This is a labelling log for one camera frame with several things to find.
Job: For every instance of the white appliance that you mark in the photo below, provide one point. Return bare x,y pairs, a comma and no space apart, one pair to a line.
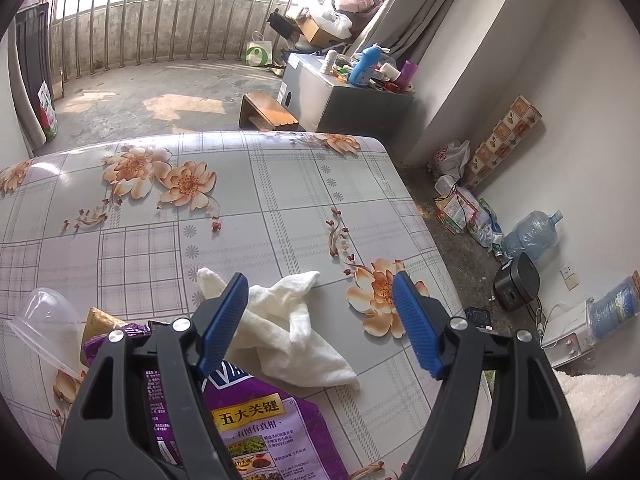
567,335

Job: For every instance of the purple cup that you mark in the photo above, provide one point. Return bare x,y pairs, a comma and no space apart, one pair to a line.
407,75

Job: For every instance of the dark door panel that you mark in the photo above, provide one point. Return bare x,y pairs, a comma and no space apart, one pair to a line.
32,50

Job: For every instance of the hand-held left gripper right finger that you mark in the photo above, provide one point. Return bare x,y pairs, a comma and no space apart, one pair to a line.
417,325

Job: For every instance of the golden foil packet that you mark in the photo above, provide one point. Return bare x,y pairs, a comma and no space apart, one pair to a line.
102,325

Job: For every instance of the large blue water jug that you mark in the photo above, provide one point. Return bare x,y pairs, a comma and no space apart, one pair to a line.
530,235

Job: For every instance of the grey curtain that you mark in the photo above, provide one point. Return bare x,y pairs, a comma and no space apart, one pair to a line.
430,5

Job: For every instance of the large white plastic bag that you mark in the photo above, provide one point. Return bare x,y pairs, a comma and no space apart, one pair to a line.
332,20

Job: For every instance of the large purple food bag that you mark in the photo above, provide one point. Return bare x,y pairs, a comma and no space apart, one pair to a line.
280,420

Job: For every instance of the floral tablecloth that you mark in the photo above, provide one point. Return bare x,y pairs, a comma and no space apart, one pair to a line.
275,185

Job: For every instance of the red and white printed bag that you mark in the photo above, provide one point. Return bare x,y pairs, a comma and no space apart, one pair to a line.
47,110

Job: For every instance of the crumpled clear plastic bag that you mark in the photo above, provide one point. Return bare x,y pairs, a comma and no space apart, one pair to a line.
487,227

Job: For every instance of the white and green paper bag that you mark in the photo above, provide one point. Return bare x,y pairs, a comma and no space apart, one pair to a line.
259,52

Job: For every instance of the cardboard box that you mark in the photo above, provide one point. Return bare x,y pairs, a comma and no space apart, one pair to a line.
315,32

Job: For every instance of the clear plastic cup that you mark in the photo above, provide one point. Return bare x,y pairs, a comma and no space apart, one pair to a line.
42,315

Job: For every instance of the small white bottle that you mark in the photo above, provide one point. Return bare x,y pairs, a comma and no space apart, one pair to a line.
330,61

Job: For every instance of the blue wrapped plastic bottle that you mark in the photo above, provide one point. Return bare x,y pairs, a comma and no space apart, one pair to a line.
615,305

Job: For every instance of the tile patterned long box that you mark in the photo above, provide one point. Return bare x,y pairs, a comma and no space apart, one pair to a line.
502,142

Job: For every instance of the metal balcony railing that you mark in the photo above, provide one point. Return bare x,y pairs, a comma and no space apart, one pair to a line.
165,25

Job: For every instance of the white fluffy cloth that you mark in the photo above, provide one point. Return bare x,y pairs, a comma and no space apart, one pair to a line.
600,410

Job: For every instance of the wall socket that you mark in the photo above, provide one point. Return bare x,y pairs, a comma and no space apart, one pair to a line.
569,276

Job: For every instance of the white tissue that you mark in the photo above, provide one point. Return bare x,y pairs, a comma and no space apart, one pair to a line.
295,345

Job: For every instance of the wooden stool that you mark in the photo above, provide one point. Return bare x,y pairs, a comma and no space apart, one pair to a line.
267,110

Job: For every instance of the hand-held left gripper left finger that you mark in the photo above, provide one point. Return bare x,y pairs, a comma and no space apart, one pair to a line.
225,325

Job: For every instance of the snack packets bundle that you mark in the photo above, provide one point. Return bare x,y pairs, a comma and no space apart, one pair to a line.
457,212

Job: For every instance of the black bag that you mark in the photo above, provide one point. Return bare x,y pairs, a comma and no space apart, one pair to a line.
280,24

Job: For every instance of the small black box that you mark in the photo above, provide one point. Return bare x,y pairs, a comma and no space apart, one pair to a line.
479,319

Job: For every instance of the grey metal cabinet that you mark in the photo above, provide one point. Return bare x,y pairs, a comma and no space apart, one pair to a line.
345,105

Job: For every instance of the black rice cooker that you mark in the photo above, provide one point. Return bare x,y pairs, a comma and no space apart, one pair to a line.
517,282

